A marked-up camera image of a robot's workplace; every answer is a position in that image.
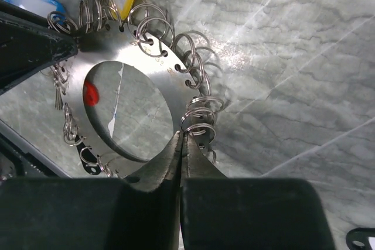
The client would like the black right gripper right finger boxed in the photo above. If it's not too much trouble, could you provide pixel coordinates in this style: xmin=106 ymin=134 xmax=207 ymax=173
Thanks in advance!
xmin=180 ymin=135 xmax=335 ymax=249

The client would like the silver key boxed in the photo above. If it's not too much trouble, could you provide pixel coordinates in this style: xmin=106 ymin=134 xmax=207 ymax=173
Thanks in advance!
xmin=50 ymin=64 xmax=69 ymax=110

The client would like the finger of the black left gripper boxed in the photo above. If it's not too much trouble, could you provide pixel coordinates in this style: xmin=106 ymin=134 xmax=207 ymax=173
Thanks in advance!
xmin=0 ymin=1 xmax=77 ymax=94

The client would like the black key tag on table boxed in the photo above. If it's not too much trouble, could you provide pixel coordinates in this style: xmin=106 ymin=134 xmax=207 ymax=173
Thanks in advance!
xmin=346 ymin=228 xmax=375 ymax=250

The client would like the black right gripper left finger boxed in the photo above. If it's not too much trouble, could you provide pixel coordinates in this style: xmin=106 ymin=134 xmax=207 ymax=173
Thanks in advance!
xmin=1 ymin=132 xmax=182 ymax=249

